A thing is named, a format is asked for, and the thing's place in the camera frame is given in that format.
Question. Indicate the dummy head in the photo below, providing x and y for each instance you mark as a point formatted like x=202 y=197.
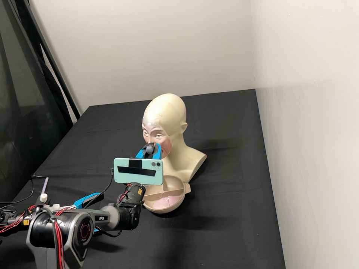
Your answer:
x=174 y=123

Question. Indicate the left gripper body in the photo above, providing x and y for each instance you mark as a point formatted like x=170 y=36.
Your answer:
x=56 y=207

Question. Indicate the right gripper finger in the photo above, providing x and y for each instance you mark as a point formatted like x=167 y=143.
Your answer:
x=139 y=154
x=159 y=152

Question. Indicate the right wrist camera phone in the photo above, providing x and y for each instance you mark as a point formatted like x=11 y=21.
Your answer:
x=131 y=177

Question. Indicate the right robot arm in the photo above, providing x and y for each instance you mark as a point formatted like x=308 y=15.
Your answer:
x=112 y=218

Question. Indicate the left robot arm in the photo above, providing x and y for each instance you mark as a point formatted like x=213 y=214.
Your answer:
x=12 y=220

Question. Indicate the beige divided bowl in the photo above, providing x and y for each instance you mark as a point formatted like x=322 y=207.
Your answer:
x=168 y=200

